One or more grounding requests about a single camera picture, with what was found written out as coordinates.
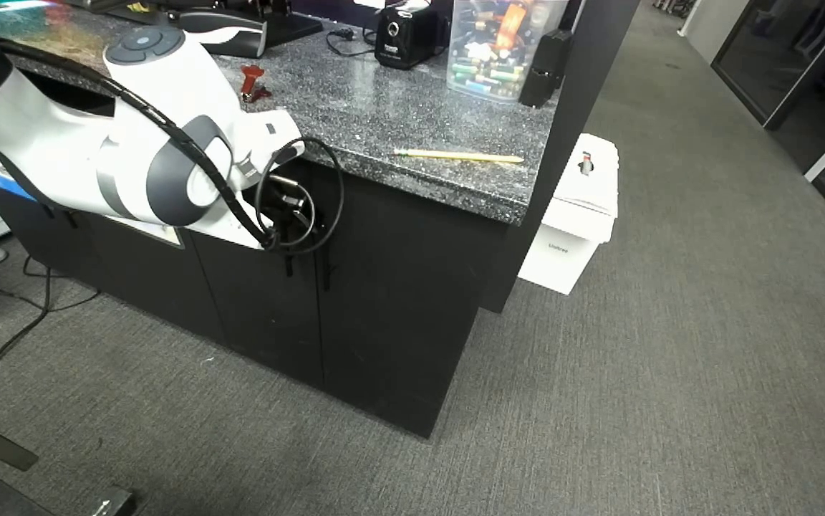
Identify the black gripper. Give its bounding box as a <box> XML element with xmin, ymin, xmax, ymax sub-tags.
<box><xmin>263</xmin><ymin>170</ymin><xmax>322</xmax><ymax>243</ymax></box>

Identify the black cabinet door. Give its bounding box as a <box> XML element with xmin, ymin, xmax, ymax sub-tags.
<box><xmin>318</xmin><ymin>174</ymin><xmax>513</xmax><ymax>442</ymax></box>

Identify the dark glass door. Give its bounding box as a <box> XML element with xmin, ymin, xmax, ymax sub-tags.
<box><xmin>710</xmin><ymin>0</ymin><xmax>825</xmax><ymax>253</ymax></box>

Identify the small red object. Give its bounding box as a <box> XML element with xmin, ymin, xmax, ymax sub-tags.
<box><xmin>236</xmin><ymin>65</ymin><xmax>276</xmax><ymax>102</ymax></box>

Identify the wooden pencil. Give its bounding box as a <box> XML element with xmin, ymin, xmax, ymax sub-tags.
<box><xmin>390</xmin><ymin>147</ymin><xmax>531</xmax><ymax>172</ymax></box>

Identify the black pencil sharpener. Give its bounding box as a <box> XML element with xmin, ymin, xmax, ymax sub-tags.
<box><xmin>372</xmin><ymin>0</ymin><xmax>454</xmax><ymax>71</ymax></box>

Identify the white box bin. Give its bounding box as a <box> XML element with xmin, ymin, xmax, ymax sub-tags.
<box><xmin>516</xmin><ymin>131</ymin><xmax>624</xmax><ymax>299</ymax></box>

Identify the black upright device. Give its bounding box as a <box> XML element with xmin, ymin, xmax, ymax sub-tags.
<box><xmin>516</xmin><ymin>25</ymin><xmax>577</xmax><ymax>111</ymax></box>

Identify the black stand base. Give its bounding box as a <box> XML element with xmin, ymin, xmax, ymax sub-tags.
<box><xmin>0</xmin><ymin>389</ymin><xmax>140</xmax><ymax>516</ymax></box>

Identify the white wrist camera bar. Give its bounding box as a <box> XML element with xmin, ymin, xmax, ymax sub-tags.
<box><xmin>236</xmin><ymin>107</ymin><xmax>305</xmax><ymax>187</ymax></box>

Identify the black sharpener power cable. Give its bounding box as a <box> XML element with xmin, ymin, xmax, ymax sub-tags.
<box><xmin>322</xmin><ymin>25</ymin><xmax>382</xmax><ymax>61</ymax></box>

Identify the black floor cable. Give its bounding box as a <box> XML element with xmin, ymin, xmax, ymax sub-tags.
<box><xmin>0</xmin><ymin>248</ymin><xmax>106</xmax><ymax>396</ymax></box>

